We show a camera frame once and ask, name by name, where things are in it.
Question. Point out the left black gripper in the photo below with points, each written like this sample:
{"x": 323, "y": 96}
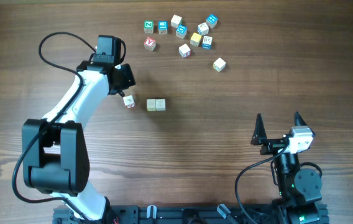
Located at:
{"x": 130, "y": 80}

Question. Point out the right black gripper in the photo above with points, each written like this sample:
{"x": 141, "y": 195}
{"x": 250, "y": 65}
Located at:
{"x": 260, "y": 133}

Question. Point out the red A side block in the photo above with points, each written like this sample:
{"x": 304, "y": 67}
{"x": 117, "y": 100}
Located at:
{"x": 129, "y": 101}

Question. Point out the plain wooden green block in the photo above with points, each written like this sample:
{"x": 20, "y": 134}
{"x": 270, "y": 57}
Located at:
{"x": 151, "y": 105}

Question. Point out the plain Z wooden block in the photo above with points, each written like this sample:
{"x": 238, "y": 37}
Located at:
{"x": 160, "y": 104}

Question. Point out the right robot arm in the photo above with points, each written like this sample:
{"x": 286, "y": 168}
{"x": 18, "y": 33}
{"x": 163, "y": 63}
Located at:
{"x": 299, "y": 184}

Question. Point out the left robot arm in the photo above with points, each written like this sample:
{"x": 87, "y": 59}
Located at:
{"x": 54, "y": 156}

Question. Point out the red V letter block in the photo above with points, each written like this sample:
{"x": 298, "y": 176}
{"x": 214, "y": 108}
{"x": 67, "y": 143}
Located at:
{"x": 150, "y": 44}

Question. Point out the green N letter block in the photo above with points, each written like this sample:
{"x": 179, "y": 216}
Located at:
{"x": 148, "y": 27}

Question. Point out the red I side block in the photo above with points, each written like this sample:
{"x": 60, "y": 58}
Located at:
{"x": 184, "y": 50}

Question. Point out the blue D letter block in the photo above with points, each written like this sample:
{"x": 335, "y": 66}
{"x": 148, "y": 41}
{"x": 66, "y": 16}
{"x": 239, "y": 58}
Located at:
{"x": 181, "y": 31}

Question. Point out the plain top wooden block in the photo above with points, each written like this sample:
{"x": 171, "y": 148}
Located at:
{"x": 176, "y": 21}

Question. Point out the yellow top block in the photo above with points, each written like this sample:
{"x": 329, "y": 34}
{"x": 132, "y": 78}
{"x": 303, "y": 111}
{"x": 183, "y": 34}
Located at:
{"x": 195, "y": 39}

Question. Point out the yellow turtle picture block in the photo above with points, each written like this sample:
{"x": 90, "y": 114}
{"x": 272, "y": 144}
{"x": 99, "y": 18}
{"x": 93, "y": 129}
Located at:
{"x": 219, "y": 64}

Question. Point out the blue H letter block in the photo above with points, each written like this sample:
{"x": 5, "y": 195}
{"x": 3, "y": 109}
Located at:
{"x": 207, "y": 42}

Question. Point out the blue edged picture block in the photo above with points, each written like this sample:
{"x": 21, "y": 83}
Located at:
{"x": 203, "y": 29}

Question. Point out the blue top far block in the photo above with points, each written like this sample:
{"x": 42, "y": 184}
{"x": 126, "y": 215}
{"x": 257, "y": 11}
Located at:
{"x": 212, "y": 21}

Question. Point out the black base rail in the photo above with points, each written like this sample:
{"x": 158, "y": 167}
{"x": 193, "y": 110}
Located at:
{"x": 261, "y": 213}

